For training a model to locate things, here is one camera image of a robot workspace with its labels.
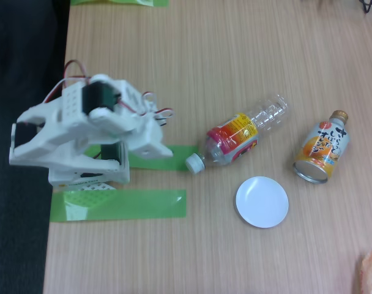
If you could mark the orange juice bottle can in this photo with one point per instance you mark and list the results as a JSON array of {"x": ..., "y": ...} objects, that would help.
[{"x": 320, "y": 147}]

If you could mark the long green tape strip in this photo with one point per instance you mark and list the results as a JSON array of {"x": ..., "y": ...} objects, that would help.
[{"x": 143, "y": 203}]

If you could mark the green plastic sheet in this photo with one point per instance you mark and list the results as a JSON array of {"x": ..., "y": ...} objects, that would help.
[{"x": 118, "y": 2}]

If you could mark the small white round plate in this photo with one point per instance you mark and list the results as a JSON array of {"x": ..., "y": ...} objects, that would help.
[{"x": 262, "y": 202}]

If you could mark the clear plastic bottle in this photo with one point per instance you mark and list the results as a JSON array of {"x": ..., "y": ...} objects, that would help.
[{"x": 232, "y": 134}]

